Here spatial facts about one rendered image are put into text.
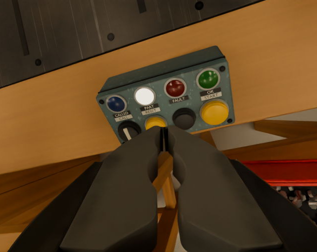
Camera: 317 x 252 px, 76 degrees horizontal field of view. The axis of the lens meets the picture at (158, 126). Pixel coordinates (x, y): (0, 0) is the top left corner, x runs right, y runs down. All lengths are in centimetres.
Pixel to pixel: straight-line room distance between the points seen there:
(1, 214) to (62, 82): 63
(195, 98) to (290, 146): 21
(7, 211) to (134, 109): 72
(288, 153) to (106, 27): 34
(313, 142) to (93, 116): 35
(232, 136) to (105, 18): 98
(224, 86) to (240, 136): 97
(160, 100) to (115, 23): 14
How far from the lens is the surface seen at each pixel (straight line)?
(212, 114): 23
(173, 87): 22
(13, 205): 91
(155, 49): 29
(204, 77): 22
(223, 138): 118
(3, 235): 55
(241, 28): 29
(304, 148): 40
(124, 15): 32
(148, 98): 22
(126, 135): 25
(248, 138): 120
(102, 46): 32
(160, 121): 24
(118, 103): 23
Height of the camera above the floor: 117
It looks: 77 degrees down
